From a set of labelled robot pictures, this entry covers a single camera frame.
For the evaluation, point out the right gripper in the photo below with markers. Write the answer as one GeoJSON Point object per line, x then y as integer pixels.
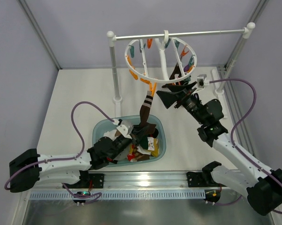
{"type": "Point", "coordinates": [182, 100]}

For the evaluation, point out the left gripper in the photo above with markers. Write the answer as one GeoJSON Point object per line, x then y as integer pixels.
{"type": "Point", "coordinates": [133, 136]}

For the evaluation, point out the brown striped sock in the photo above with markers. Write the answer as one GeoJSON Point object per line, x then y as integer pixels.
{"type": "Point", "coordinates": [145, 111]}

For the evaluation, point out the round white clip hanger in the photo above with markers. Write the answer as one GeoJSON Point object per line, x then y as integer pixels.
{"type": "Point", "coordinates": [186, 57]}

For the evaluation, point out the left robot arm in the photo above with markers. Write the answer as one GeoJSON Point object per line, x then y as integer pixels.
{"type": "Point", "coordinates": [30, 168]}

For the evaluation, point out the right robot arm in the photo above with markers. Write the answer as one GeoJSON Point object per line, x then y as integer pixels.
{"type": "Point", "coordinates": [257, 182]}

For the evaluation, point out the pile of socks in basket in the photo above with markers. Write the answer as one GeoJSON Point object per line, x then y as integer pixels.
{"type": "Point", "coordinates": [133, 153]}

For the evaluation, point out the teal plastic basket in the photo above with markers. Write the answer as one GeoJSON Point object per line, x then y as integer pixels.
{"type": "Point", "coordinates": [106, 126]}

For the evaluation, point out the white drying rack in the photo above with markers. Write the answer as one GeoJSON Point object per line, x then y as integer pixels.
{"type": "Point", "coordinates": [245, 32]}

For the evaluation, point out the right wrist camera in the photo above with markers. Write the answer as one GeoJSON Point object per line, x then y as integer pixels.
{"type": "Point", "coordinates": [202, 81]}

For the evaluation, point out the aluminium rail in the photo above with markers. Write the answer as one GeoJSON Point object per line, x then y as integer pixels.
{"type": "Point", "coordinates": [143, 180]}

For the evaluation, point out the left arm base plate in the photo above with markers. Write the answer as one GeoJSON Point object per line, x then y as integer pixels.
{"type": "Point", "coordinates": [96, 180]}

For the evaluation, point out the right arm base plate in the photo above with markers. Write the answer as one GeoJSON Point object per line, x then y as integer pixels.
{"type": "Point", "coordinates": [201, 179]}

